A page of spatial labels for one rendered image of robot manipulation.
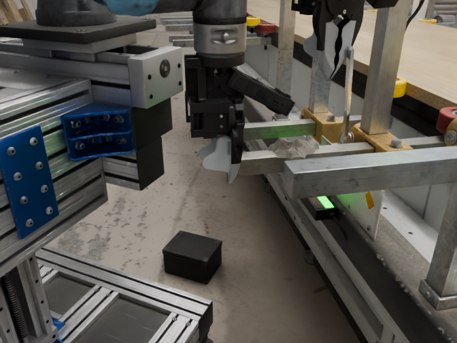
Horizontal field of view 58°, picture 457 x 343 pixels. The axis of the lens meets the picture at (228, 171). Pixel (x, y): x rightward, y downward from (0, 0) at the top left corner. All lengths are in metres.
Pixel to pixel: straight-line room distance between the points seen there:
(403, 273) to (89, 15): 0.71
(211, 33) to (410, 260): 0.48
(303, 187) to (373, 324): 1.02
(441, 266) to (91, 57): 0.68
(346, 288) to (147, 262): 0.83
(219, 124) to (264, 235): 1.40
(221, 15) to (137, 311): 0.98
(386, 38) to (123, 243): 1.53
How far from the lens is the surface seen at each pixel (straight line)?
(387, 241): 0.80
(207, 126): 0.62
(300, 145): 0.70
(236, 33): 0.59
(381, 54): 0.75
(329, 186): 0.43
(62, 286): 1.49
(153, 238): 1.99
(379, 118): 0.78
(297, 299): 1.67
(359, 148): 0.74
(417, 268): 0.76
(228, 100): 0.61
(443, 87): 1.04
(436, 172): 0.49
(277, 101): 0.64
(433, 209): 1.03
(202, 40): 0.59
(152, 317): 1.32
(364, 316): 1.43
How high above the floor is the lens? 1.14
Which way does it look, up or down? 27 degrees down
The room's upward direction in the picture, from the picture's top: straight up
